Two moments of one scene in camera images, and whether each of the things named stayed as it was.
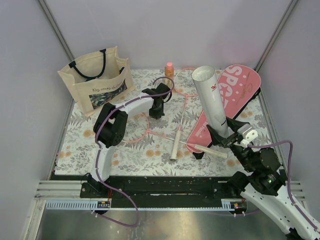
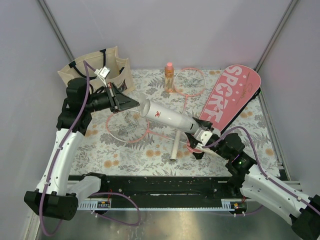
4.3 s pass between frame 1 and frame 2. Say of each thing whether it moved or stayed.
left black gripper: moved
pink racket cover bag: stayed
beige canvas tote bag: stayed
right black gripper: moved
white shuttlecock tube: moved
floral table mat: stayed
